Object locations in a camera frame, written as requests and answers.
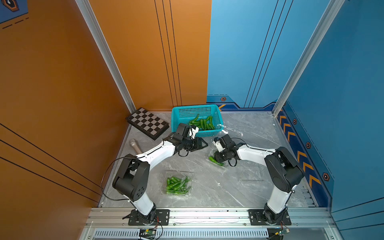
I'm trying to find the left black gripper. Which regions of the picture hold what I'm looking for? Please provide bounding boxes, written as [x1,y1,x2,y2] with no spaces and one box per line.
[181,136,209,151]

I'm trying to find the green pepper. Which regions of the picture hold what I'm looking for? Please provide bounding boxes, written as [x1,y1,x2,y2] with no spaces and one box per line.
[209,156,224,167]
[189,114,200,126]
[207,116,215,130]

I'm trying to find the teal plastic basket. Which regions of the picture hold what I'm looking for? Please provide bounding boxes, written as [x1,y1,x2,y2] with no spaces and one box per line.
[171,105,223,137]

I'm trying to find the clear pepper container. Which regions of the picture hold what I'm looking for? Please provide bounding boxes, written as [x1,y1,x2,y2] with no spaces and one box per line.
[208,154,228,168]
[161,171,194,198]
[240,172,260,184]

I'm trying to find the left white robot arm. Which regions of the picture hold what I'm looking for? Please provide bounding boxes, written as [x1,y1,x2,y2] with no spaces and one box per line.
[112,124,208,225]

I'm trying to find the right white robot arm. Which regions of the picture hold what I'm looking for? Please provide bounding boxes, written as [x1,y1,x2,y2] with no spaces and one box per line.
[213,135,305,225]

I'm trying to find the clear pepper container front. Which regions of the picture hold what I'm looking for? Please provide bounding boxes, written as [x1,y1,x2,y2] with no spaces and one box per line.
[161,171,194,198]

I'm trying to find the black white checkerboard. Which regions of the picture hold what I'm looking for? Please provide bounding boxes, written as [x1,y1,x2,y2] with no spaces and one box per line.
[126,108,169,140]

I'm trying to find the right circuit board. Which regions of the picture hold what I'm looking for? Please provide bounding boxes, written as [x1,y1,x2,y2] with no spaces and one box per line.
[275,229,290,236]

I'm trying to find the circuit board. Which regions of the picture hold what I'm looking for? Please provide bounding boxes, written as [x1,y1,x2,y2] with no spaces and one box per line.
[138,229,157,240]
[275,229,290,236]

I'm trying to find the left circuit board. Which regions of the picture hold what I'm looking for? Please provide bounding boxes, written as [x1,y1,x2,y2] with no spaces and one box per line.
[138,229,157,240]

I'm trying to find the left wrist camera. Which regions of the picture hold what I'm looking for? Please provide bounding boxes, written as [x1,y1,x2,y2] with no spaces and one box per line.
[189,125,199,139]

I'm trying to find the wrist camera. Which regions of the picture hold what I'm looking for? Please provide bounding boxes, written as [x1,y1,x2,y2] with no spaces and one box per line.
[213,139,225,153]
[189,125,199,139]

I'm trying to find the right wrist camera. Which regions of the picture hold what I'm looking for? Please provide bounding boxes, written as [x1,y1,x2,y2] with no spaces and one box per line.
[213,139,225,153]

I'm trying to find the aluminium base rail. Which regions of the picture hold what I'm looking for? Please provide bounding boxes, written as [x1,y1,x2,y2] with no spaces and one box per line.
[80,208,343,240]

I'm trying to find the left aluminium frame post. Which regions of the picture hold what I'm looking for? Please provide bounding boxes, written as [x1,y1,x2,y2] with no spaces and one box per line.
[75,0,136,113]

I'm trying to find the aluminium frame post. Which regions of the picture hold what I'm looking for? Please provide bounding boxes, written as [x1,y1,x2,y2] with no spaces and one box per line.
[75,0,136,113]
[272,0,345,117]

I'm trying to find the right aluminium frame post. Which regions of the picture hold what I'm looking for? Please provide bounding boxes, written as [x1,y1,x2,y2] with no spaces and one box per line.
[272,0,345,117]

